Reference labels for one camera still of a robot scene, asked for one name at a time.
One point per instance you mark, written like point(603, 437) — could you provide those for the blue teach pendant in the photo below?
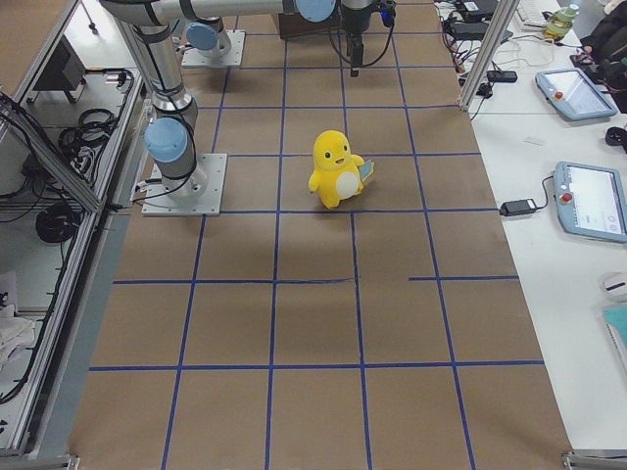
point(590, 201)
point(574, 95)

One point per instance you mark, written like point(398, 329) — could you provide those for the blue teach pendant far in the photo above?
point(574, 95)

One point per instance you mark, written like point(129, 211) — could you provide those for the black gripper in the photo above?
point(356, 22)

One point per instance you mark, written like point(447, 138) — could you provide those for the white crumpled cloth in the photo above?
point(17, 333)

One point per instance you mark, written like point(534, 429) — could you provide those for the aluminium frame post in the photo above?
point(489, 45)

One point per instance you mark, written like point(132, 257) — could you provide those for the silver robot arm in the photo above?
point(209, 37)
point(149, 36)

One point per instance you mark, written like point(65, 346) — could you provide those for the yellow plush toy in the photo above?
point(338, 174)

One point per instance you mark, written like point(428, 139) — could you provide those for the black power adapter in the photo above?
point(518, 207)

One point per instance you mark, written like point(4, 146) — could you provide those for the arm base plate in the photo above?
point(200, 194)
point(192, 59)

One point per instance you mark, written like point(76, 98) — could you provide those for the blue teach pendant near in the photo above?
point(590, 201)

